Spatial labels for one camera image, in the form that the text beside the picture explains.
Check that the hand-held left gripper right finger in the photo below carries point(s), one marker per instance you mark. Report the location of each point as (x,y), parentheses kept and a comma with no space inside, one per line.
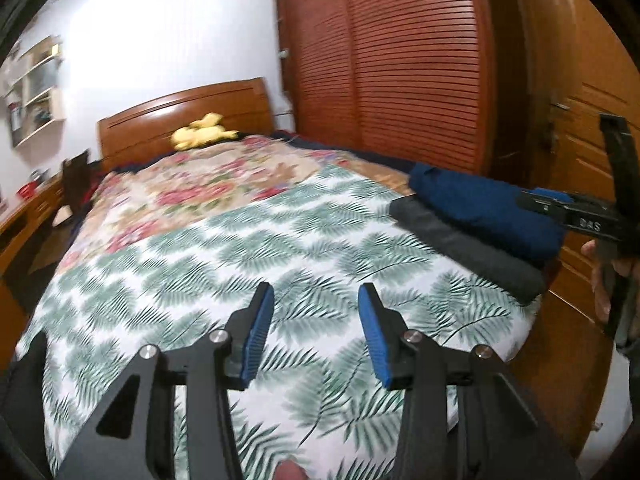
(375,335)

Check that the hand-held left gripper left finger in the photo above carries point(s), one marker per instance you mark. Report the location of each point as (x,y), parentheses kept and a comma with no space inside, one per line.
(257,340)

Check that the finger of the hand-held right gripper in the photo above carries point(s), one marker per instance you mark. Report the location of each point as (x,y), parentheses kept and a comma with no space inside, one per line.
(547,200)

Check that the navy blue blazer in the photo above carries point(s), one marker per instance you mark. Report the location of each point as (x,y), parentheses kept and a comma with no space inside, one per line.
(480,205)

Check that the person's right hand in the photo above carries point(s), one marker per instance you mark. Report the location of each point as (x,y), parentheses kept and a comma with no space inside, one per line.
(600,285)

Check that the person's left hand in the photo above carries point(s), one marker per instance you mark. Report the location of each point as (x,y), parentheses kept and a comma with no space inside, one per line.
(291,472)

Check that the folded grey garment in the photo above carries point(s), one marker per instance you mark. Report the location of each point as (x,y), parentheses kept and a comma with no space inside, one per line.
(475,260)

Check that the leaf print bed sheet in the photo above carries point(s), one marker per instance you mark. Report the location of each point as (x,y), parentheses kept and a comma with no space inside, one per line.
(250,240)

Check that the wooden door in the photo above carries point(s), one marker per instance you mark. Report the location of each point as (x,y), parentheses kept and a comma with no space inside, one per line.
(575,60)

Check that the floral blanket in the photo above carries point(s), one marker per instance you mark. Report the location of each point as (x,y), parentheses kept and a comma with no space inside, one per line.
(200,180)

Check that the yellow plush toy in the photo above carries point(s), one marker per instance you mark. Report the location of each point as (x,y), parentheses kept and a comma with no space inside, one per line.
(200,135)

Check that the dark wooden chair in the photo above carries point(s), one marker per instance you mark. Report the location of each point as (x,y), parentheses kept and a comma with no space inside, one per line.
(77,185)

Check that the black jacket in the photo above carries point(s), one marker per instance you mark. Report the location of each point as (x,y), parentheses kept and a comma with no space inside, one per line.
(25,400)

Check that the wooden bed headboard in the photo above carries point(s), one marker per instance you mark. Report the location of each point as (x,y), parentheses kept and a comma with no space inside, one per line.
(150,125)

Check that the wooden desk cabinet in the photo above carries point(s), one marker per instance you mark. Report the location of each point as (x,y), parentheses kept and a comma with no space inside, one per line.
(20,230)

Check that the red basket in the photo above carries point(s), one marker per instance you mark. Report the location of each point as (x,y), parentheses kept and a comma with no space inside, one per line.
(26,190)

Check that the white wall shelf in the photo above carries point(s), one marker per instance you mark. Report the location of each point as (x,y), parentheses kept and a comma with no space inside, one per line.
(40,95)

